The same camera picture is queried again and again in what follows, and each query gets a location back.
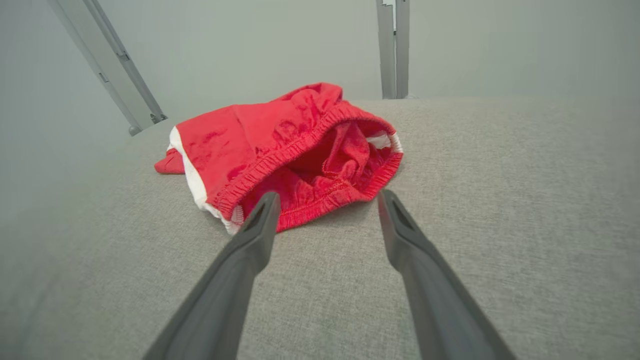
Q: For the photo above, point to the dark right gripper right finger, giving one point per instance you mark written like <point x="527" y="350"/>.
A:
<point x="435" y="295"/>

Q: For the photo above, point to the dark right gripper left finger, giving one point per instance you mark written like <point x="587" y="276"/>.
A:
<point x="225" y="285"/>

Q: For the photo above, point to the red shorts white trim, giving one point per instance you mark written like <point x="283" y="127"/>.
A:
<point x="260" y="140"/>

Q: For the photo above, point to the grey metal frame post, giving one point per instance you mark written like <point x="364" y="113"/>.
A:
<point x="392" y="50"/>
<point x="110" y="60"/>

